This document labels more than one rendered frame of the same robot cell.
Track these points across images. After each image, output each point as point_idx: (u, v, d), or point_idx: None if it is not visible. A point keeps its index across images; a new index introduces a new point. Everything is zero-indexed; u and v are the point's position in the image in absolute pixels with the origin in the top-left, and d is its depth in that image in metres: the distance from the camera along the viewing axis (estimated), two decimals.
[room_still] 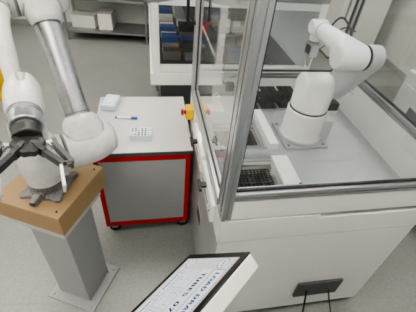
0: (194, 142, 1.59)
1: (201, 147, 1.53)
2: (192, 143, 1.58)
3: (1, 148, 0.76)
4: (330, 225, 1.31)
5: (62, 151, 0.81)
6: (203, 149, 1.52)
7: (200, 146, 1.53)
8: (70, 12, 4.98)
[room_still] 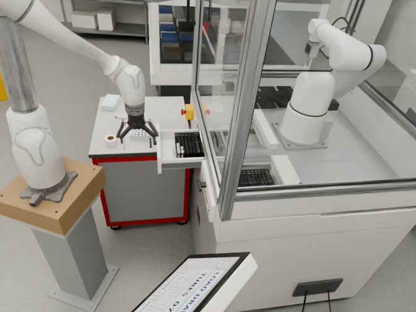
0: (153, 143, 1.55)
1: (158, 149, 1.49)
2: (151, 144, 1.54)
3: None
4: (330, 225, 1.31)
5: None
6: (160, 151, 1.48)
7: (158, 148, 1.50)
8: (70, 12, 4.98)
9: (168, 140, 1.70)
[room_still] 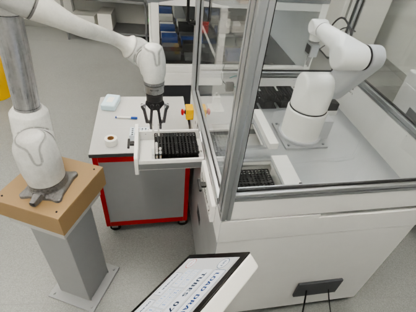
0: (131, 144, 1.53)
1: (135, 150, 1.47)
2: (129, 145, 1.52)
3: (164, 106, 1.43)
4: (330, 225, 1.31)
5: (145, 113, 1.45)
6: (137, 151, 1.46)
7: (135, 148, 1.48)
8: (70, 12, 4.98)
9: (148, 140, 1.68)
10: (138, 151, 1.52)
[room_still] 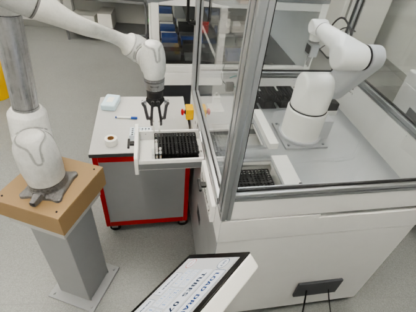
0: (131, 144, 1.53)
1: (135, 150, 1.47)
2: (129, 145, 1.52)
3: (164, 103, 1.45)
4: (330, 225, 1.31)
5: (146, 109, 1.46)
6: (137, 151, 1.46)
7: (135, 148, 1.48)
8: None
9: (148, 140, 1.68)
10: (138, 151, 1.52)
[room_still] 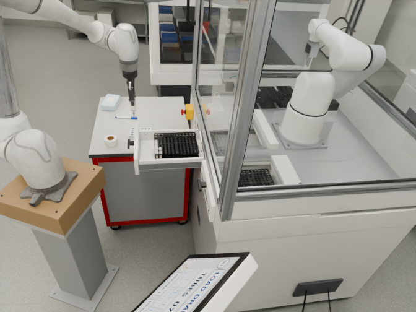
0: (131, 144, 1.53)
1: (135, 150, 1.47)
2: (129, 145, 1.52)
3: None
4: (330, 225, 1.31)
5: (128, 94, 1.57)
6: (137, 151, 1.46)
7: (135, 148, 1.48)
8: None
9: (148, 140, 1.68)
10: (138, 151, 1.52)
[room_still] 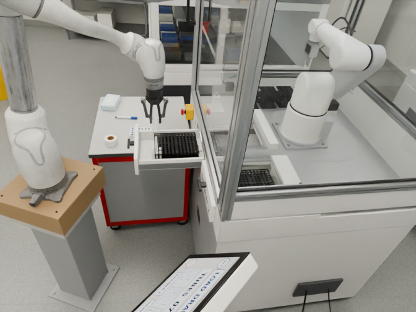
0: (131, 144, 1.53)
1: (135, 150, 1.47)
2: (129, 145, 1.52)
3: (164, 101, 1.47)
4: (330, 225, 1.31)
5: (145, 108, 1.48)
6: (137, 151, 1.46)
7: (135, 148, 1.48)
8: None
9: (148, 140, 1.68)
10: (138, 151, 1.52)
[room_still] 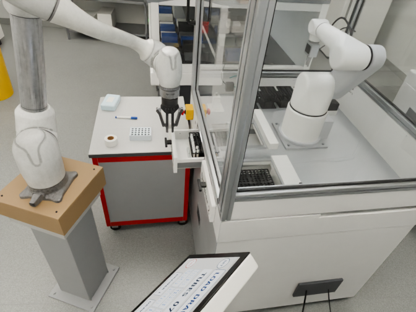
0: (168, 143, 1.56)
1: (174, 148, 1.50)
2: (166, 143, 1.55)
3: (179, 110, 1.43)
4: (330, 225, 1.31)
5: (161, 116, 1.45)
6: (176, 150, 1.50)
7: (174, 147, 1.51)
8: None
9: (182, 139, 1.71)
10: None
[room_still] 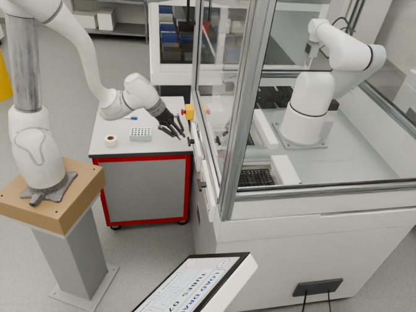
0: (192, 142, 1.58)
1: (198, 148, 1.52)
2: (189, 143, 1.57)
3: (176, 117, 1.50)
4: (330, 225, 1.31)
5: (167, 130, 1.54)
6: (200, 150, 1.52)
7: (198, 146, 1.53)
8: (70, 12, 4.98)
9: None
10: None
